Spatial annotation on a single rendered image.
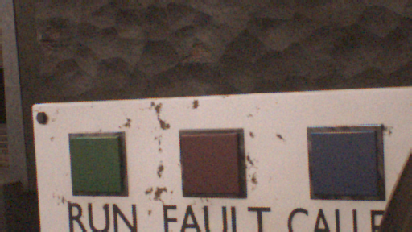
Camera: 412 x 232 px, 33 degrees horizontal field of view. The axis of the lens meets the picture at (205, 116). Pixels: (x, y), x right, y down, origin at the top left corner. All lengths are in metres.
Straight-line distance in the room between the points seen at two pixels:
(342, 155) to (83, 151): 0.17
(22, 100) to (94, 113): 5.06
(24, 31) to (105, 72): 5.10
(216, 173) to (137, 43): 0.11
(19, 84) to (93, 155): 5.06
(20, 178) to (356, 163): 5.25
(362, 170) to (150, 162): 0.13
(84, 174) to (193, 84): 0.09
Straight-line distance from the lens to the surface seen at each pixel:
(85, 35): 0.48
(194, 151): 0.42
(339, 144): 0.39
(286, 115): 0.40
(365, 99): 0.39
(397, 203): 0.26
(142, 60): 0.46
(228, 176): 0.41
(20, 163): 5.57
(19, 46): 5.52
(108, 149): 0.44
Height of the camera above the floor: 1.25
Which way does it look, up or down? 3 degrees down
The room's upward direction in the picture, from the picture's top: 3 degrees counter-clockwise
